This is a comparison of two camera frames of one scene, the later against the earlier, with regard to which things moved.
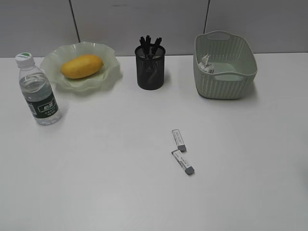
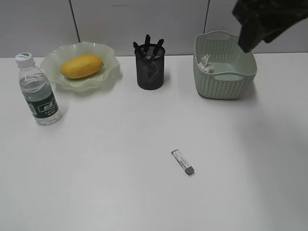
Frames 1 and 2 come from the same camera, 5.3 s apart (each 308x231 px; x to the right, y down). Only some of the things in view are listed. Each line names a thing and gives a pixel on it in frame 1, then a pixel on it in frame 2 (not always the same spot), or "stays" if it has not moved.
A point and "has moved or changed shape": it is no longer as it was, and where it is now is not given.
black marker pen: [143, 42] → [138, 50]
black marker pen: [147, 46] stays
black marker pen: [156, 45] has moved or changed shape
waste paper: [206, 66] stays
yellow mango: [82, 66] stays
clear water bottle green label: [38, 91] stays
